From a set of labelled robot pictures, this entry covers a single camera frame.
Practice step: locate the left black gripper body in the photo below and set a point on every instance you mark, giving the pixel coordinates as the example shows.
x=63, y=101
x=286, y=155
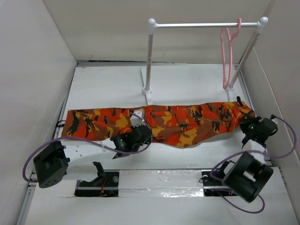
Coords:
x=135, y=147

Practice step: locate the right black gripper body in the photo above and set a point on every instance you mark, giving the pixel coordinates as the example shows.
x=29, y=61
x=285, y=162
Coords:
x=249, y=126

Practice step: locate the orange camouflage trousers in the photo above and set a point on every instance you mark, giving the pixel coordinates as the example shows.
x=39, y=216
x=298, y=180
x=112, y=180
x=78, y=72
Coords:
x=177, y=125

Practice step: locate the pink plastic clothes hanger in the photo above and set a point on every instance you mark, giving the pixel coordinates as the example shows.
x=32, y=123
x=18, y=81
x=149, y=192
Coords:
x=227, y=57

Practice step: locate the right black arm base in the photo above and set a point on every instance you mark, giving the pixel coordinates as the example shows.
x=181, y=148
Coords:
x=215, y=182

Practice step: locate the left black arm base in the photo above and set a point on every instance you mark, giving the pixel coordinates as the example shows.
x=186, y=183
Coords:
x=106, y=184

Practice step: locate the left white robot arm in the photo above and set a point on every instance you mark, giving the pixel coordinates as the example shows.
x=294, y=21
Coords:
x=56, y=163

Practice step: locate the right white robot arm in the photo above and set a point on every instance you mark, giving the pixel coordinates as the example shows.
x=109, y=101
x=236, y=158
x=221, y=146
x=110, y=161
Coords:
x=250, y=173

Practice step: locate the white clothes rack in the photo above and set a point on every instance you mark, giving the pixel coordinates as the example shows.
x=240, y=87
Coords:
x=232, y=29

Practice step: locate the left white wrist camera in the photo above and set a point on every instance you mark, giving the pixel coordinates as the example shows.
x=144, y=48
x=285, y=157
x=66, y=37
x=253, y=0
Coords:
x=137, y=118

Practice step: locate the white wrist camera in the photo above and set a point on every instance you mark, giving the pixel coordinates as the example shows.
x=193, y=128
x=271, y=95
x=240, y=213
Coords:
x=274, y=119
x=137, y=118

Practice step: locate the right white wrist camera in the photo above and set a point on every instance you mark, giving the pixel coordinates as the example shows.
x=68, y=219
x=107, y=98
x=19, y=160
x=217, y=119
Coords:
x=274, y=119

